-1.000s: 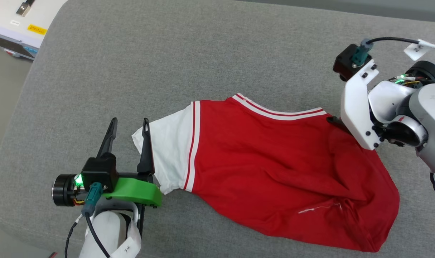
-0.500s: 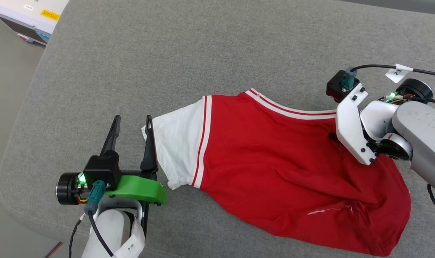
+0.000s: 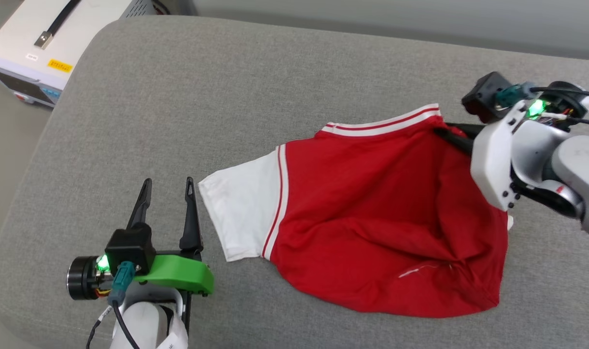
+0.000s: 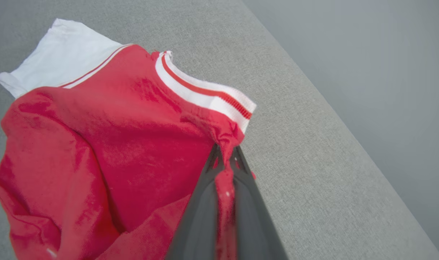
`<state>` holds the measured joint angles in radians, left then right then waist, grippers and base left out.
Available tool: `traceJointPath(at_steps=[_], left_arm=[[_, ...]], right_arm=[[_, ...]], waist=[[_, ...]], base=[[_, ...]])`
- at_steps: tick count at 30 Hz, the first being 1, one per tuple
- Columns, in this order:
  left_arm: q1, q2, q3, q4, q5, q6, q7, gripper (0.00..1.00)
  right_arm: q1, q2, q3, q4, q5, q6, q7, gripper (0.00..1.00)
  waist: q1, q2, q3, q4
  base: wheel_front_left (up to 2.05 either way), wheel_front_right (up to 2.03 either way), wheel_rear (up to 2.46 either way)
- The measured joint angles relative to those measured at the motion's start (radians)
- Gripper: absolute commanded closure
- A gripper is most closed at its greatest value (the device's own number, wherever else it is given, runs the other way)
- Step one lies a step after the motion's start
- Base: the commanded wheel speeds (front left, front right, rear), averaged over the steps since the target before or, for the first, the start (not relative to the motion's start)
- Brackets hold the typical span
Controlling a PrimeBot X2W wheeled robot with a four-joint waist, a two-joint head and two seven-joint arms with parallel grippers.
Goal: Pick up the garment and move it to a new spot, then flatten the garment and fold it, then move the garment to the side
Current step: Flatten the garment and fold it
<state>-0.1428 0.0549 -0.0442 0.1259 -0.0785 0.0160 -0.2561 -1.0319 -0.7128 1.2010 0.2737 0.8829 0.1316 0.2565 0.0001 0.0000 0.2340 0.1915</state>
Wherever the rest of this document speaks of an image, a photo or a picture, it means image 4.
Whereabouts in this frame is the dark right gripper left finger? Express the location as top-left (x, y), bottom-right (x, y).
top-left (165, 144), bottom-right (225, 260)

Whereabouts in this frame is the red basketball jersey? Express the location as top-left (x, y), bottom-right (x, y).
top-left (0, 18), bottom-right (257, 260)

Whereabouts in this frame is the grey fabric sofa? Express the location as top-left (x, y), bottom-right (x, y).
top-left (0, 0), bottom-right (439, 260)

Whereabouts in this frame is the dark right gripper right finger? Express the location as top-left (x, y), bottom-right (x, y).
top-left (231, 145), bottom-right (288, 260)

